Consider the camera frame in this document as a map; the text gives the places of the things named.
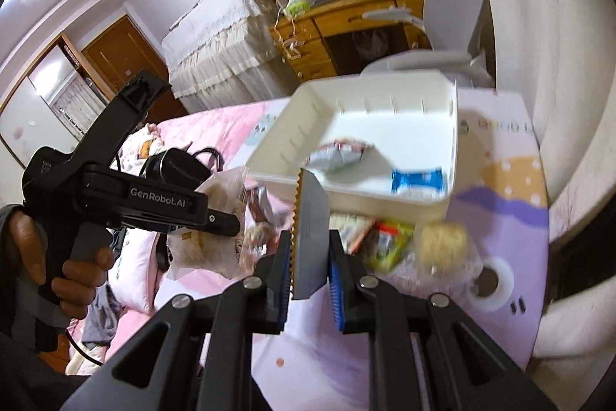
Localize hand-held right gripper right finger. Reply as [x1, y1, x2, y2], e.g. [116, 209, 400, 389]
[327, 229, 559, 411]

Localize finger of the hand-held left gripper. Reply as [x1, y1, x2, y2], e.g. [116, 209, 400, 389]
[199, 208, 241, 236]

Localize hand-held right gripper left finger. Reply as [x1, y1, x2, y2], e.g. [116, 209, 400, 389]
[60, 230, 295, 411]

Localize clear bread packet yellow print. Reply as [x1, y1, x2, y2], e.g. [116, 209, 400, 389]
[166, 168, 270, 282]

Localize red dark snack packet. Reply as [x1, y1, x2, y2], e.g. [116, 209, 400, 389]
[243, 185, 276, 224]

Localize nut bar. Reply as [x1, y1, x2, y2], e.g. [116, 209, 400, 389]
[241, 218, 282, 270]

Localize orange and silver snack packet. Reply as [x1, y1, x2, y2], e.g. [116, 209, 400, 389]
[291, 168, 333, 301]

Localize rice cracker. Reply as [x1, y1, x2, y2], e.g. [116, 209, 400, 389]
[416, 221, 479, 279]

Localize red and white snack packet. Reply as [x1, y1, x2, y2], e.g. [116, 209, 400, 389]
[305, 139, 376, 173]

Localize blue and white snack packet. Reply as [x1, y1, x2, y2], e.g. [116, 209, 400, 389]
[391, 168, 444, 200]

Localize white plastic storage bin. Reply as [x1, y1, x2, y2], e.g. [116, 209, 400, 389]
[244, 70, 459, 224]

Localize person's left hand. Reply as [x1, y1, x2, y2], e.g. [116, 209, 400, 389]
[10, 213, 117, 320]

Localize plush toy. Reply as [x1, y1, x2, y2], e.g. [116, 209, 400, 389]
[120, 122, 164, 173]

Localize green pastry packet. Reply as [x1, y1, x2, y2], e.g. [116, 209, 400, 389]
[366, 221, 418, 273]

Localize pink and white pillow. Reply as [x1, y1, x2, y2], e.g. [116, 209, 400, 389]
[108, 223, 169, 313]

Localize white wardrobe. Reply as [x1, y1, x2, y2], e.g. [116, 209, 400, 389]
[0, 33, 116, 168]

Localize grey cloth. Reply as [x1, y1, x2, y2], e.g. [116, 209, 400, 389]
[82, 286, 123, 344]

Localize brown wooden door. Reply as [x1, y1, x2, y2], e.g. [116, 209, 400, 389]
[82, 16, 186, 123]

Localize piano under white lace cloth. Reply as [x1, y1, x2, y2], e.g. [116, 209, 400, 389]
[161, 0, 299, 113]

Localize pink purple cartoon blanket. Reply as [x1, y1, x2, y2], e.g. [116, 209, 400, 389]
[103, 88, 550, 411]

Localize wooden desk with drawers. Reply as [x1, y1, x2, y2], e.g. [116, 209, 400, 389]
[269, 0, 434, 82]

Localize grey office chair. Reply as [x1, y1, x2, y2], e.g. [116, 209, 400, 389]
[358, 0, 496, 89]

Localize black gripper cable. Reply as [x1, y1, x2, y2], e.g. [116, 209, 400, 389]
[66, 319, 104, 366]

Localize white charging cable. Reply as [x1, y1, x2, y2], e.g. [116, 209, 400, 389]
[272, 9, 306, 60]

